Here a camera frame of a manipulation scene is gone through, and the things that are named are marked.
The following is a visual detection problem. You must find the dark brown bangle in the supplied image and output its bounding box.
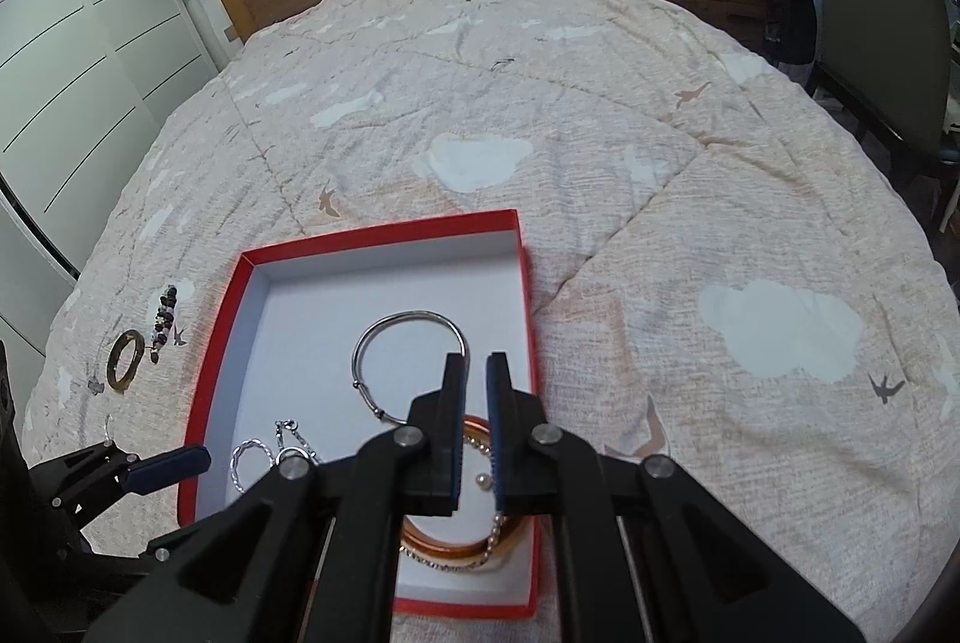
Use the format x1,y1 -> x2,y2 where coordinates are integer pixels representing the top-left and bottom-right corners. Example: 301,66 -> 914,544
104,328 -> 148,393

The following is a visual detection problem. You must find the black and white beaded bracelet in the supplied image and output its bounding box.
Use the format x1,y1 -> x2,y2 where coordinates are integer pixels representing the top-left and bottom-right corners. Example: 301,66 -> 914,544
148,283 -> 182,364

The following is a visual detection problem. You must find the grey chair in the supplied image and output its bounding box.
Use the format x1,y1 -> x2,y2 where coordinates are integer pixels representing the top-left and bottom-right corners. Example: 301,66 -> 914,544
805,0 -> 960,233

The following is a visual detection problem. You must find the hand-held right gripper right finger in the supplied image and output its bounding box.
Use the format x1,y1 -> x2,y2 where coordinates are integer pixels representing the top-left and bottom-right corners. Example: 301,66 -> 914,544
484,352 -> 867,643

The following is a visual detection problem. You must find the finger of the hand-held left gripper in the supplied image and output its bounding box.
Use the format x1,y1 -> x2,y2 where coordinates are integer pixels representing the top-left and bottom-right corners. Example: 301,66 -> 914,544
118,444 -> 212,498
25,442 -> 137,518

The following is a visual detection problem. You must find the amber bangle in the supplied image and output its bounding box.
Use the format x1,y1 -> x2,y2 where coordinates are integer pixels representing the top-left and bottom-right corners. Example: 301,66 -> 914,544
400,414 -> 535,570

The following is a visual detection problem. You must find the beige bird print blanket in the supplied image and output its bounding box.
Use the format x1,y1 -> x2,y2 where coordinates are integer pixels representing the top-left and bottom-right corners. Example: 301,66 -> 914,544
22,0 -> 955,643

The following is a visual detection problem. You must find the white wardrobe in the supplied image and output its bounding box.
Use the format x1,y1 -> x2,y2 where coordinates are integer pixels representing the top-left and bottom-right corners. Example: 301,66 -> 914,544
0,0 -> 227,378

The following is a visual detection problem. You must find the red jewelry box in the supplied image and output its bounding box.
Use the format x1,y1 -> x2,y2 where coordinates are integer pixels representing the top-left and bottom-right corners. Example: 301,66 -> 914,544
176,208 -> 542,621

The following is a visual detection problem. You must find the thin silver bangle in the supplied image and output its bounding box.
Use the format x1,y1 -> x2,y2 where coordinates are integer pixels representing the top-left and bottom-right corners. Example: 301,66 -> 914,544
350,310 -> 473,423

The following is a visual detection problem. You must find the silver chain necklace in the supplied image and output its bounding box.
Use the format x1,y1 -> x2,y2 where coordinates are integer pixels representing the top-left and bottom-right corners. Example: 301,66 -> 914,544
273,417 -> 520,573

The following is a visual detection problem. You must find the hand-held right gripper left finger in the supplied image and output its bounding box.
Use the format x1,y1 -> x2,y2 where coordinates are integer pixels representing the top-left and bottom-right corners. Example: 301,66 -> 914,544
86,352 -> 470,643

